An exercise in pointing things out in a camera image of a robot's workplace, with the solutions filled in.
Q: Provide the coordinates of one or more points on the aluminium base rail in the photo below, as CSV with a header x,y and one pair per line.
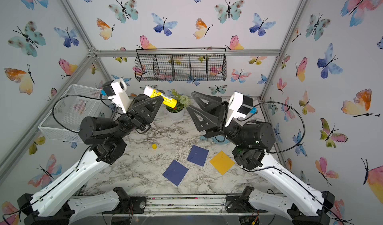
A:
x,y
162,205

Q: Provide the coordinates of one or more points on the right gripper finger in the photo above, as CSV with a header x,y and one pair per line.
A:
x,y
208,103
203,121

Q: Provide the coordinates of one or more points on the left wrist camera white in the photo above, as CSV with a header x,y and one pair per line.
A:
x,y
116,91

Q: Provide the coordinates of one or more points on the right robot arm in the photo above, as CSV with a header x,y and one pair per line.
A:
x,y
253,140

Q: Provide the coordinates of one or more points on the white mesh wall basket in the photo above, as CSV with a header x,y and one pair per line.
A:
x,y
63,122

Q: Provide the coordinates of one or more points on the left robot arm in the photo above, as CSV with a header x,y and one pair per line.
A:
x,y
54,204

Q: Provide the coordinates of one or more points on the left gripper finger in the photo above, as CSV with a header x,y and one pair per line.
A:
x,y
151,106
140,98

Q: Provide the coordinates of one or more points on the potted flower plant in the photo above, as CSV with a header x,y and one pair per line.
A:
x,y
178,111

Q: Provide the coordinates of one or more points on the black wire wall basket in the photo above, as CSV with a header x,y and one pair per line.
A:
x,y
180,64

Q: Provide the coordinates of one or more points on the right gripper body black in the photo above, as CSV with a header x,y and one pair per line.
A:
x,y
222,118

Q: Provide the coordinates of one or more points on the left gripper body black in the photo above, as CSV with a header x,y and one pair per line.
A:
x,y
128,125

